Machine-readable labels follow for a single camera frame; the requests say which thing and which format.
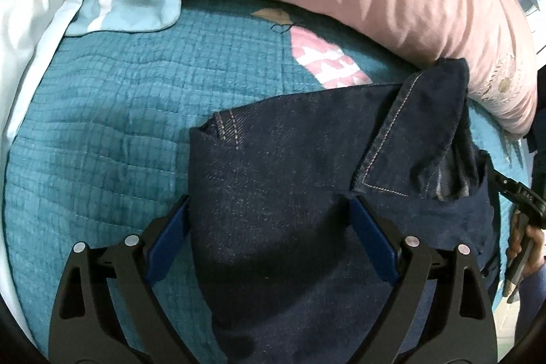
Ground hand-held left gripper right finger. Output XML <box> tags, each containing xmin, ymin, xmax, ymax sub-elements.
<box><xmin>347</xmin><ymin>195</ymin><xmax>498</xmax><ymax>364</ymax></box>

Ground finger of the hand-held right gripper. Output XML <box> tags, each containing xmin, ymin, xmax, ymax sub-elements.
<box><xmin>487</xmin><ymin>160</ymin><xmax>520</xmax><ymax>202</ymax></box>

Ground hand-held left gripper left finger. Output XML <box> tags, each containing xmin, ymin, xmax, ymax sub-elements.
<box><xmin>48</xmin><ymin>194</ymin><xmax>193</xmax><ymax>364</ymax></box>

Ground dark blue jeans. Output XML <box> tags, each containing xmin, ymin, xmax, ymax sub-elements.
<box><xmin>188</xmin><ymin>58</ymin><xmax>503</xmax><ymax>364</ymax></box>

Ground person's right forearm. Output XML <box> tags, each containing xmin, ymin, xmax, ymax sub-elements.
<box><xmin>514</xmin><ymin>257</ymin><xmax>546</xmax><ymax>364</ymax></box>

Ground person's right hand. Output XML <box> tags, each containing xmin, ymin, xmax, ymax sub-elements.
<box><xmin>524</xmin><ymin>227</ymin><xmax>546</xmax><ymax>276</ymax></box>

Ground teal quilted bed mat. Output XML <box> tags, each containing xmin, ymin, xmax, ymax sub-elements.
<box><xmin>4</xmin><ymin>0</ymin><xmax>534</xmax><ymax>364</ymax></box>

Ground light blue striped pillow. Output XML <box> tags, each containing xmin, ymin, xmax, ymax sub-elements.
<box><xmin>64</xmin><ymin>0</ymin><xmax>183</xmax><ymax>37</ymax></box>

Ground white pillow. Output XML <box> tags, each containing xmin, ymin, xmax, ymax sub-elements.
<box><xmin>0</xmin><ymin>0</ymin><xmax>100</xmax><ymax>160</ymax></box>

